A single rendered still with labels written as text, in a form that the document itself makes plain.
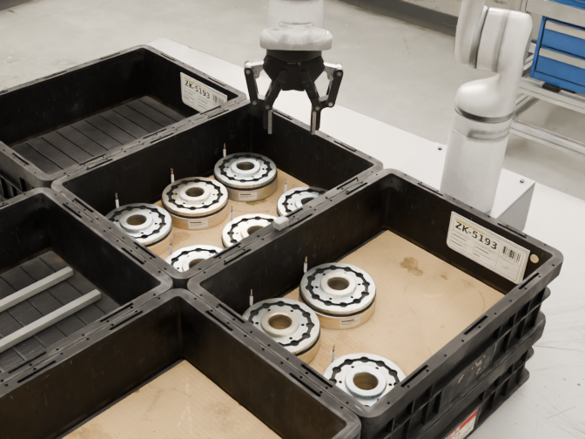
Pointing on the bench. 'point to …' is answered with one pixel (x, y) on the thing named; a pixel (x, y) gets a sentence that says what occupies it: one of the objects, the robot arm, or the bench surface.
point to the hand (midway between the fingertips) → (292, 122)
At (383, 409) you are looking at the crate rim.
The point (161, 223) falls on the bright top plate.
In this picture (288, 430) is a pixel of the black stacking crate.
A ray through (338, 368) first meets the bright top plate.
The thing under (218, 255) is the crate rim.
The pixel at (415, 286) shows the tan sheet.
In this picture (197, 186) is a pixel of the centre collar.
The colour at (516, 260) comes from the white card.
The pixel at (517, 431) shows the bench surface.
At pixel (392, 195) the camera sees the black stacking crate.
